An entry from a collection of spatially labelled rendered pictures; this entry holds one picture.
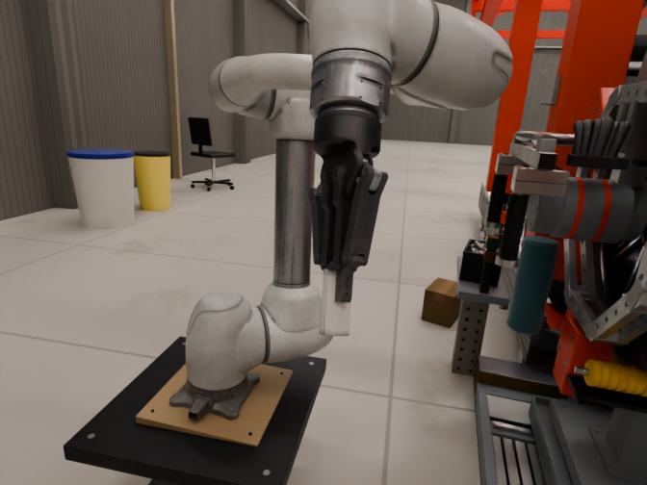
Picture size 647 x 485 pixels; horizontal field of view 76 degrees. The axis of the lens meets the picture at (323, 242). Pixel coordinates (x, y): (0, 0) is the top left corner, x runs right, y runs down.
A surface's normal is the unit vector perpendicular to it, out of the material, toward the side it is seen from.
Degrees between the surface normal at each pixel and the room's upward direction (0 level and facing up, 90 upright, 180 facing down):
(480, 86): 122
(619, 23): 90
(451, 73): 118
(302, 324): 81
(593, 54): 90
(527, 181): 90
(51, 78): 90
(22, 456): 0
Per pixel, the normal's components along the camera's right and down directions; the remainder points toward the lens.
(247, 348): 0.49, 0.25
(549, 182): -0.29, 0.26
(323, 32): -0.66, 0.21
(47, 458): 0.05, -0.95
